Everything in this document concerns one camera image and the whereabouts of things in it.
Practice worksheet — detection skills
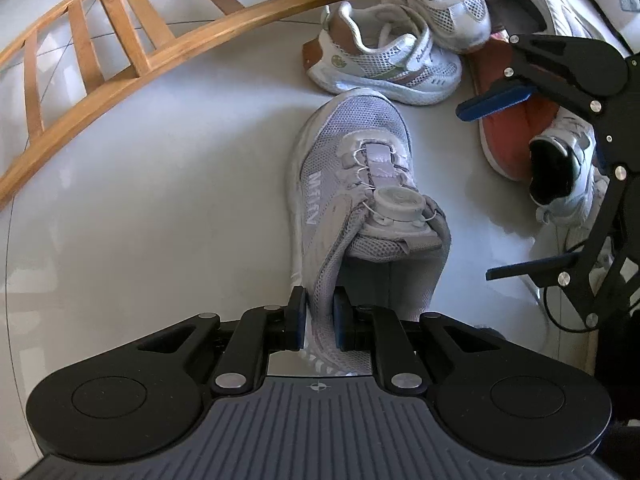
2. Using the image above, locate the wooden shoe rack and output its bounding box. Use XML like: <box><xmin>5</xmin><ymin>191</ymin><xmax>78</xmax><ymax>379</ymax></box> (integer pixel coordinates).
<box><xmin>0</xmin><ymin>0</ymin><xmax>402</xmax><ymax>212</ymax></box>

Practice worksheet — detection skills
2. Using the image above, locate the white mesh sneaker brown heel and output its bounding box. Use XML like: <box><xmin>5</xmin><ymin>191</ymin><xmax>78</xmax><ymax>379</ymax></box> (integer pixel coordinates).
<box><xmin>372</xmin><ymin>0</ymin><xmax>494</xmax><ymax>55</ymax></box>
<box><xmin>301</xmin><ymin>2</ymin><xmax>464</xmax><ymax>107</ymax></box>

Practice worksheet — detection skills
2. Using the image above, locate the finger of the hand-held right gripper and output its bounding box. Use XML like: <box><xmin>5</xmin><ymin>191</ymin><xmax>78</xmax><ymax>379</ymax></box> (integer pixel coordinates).
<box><xmin>456</xmin><ymin>34</ymin><xmax>632</xmax><ymax>122</ymax></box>
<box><xmin>486</xmin><ymin>166</ymin><xmax>629</xmax><ymax>328</ymax></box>

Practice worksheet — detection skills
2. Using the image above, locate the grey mesh dial sneaker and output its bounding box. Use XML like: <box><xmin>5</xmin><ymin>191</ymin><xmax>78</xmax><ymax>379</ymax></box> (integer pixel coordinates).
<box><xmin>286</xmin><ymin>91</ymin><xmax>452</xmax><ymax>377</ymax></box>
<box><xmin>475</xmin><ymin>0</ymin><xmax>572</xmax><ymax>44</ymax></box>

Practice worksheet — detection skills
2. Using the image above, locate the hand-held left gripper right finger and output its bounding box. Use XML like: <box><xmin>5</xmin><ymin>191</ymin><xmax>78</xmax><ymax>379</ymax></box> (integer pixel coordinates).
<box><xmin>334</xmin><ymin>288</ymin><xmax>503</xmax><ymax>395</ymax></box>

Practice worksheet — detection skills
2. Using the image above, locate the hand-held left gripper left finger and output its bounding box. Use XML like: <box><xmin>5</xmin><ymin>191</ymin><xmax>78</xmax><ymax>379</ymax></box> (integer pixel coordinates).
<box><xmin>135</xmin><ymin>286</ymin><xmax>307</xmax><ymax>395</ymax></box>

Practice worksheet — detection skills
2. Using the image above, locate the pink plush duck slipper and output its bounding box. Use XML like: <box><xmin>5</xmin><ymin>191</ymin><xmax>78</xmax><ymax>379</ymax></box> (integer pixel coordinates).
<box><xmin>467</xmin><ymin>30</ymin><xmax>567</xmax><ymax>184</ymax></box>

